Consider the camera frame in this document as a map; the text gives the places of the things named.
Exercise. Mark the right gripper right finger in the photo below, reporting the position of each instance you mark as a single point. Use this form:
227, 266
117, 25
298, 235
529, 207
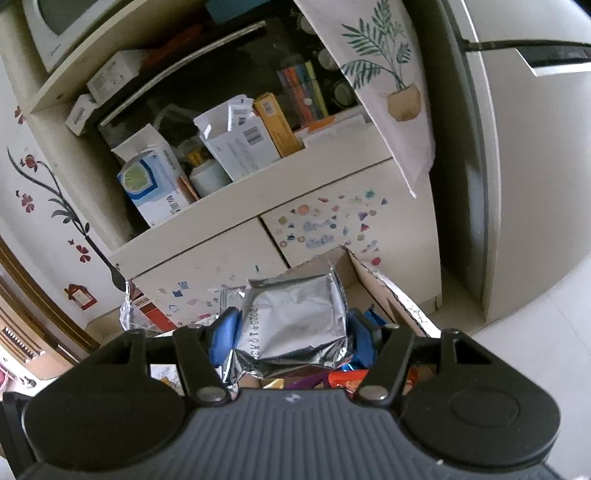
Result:
384, 382

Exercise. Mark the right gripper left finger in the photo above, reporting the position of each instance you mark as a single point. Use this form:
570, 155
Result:
199, 351

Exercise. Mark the blue foil snack packet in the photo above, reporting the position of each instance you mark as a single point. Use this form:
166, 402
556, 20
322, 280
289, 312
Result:
364, 336

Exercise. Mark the silver foil snack packet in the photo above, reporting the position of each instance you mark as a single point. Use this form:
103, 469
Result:
291, 325

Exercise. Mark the yellow cracker snack packet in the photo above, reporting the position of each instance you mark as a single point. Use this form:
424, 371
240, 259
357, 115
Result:
276, 384

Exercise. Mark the purple snack packet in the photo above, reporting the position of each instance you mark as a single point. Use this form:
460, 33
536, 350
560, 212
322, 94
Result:
316, 381

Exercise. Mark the floral white tablecloth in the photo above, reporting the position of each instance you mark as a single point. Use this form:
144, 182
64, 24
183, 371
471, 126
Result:
167, 374

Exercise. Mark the open cardboard box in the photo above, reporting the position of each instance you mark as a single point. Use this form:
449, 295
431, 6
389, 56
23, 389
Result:
368, 287

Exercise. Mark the red brown cardboard box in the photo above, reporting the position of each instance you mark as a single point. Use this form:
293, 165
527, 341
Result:
146, 314

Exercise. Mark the clear plastic bag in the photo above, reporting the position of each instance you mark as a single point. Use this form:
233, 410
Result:
126, 316

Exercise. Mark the white jar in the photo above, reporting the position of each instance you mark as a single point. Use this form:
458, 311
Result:
208, 178

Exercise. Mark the blue white carton box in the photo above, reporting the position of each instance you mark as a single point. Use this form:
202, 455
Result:
152, 177

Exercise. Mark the orange yellow box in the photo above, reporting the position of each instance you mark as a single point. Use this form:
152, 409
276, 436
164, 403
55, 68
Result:
276, 124

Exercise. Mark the cream cabinet with stickers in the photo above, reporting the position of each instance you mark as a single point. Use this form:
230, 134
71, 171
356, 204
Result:
68, 221

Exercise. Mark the white open paper box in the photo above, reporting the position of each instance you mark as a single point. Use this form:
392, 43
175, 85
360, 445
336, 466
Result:
236, 137

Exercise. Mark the colourful stacked books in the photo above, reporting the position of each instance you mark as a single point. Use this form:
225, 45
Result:
301, 85

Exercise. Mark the white refrigerator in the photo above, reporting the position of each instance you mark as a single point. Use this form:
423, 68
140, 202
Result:
509, 86

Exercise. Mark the small white box lower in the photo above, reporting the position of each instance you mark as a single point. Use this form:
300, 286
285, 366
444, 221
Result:
83, 115

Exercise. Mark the small white box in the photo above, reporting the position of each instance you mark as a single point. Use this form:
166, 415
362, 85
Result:
83, 115
116, 73

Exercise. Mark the plant print hanging cloth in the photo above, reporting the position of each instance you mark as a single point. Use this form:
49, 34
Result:
376, 47

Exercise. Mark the small white box upper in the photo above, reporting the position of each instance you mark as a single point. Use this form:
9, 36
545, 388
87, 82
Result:
116, 73

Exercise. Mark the white microwave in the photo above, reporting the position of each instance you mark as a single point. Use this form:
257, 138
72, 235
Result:
57, 27

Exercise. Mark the wooden door frame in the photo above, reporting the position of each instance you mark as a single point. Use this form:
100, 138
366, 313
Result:
35, 331

